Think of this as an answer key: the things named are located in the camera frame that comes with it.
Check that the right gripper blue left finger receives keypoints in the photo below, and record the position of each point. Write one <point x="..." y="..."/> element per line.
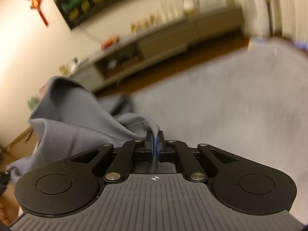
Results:
<point x="150" y="145"/>

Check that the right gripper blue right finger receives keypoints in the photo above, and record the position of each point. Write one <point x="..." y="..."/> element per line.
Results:
<point x="159" y="143"/>

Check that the grey garment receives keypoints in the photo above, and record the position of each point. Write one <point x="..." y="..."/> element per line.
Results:
<point x="69" y="120"/>

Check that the long grey TV cabinet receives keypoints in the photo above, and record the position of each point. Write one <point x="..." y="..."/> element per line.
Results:
<point x="137" y="52"/>

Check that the grey bed cover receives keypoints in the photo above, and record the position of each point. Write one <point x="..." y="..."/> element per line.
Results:
<point x="251" y="102"/>

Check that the red fruit plate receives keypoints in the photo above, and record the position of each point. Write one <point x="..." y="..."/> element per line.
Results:
<point x="114" y="39"/>

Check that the white curtain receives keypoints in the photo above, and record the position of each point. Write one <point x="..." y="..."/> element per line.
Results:
<point x="263" y="18"/>

